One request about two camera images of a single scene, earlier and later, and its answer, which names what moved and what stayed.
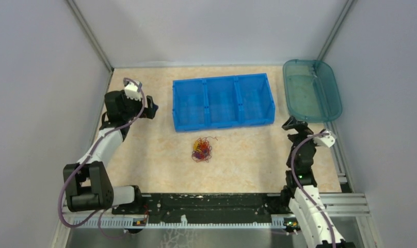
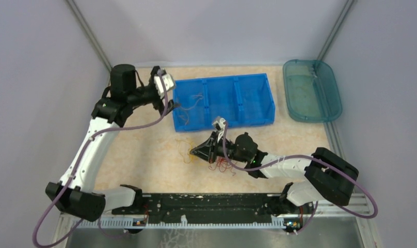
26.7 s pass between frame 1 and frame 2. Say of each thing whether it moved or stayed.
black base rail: stayed
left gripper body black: moved
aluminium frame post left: stayed
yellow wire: moved
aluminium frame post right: stayed
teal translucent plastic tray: stayed
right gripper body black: moved
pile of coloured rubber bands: moved
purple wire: moved
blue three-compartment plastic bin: stayed
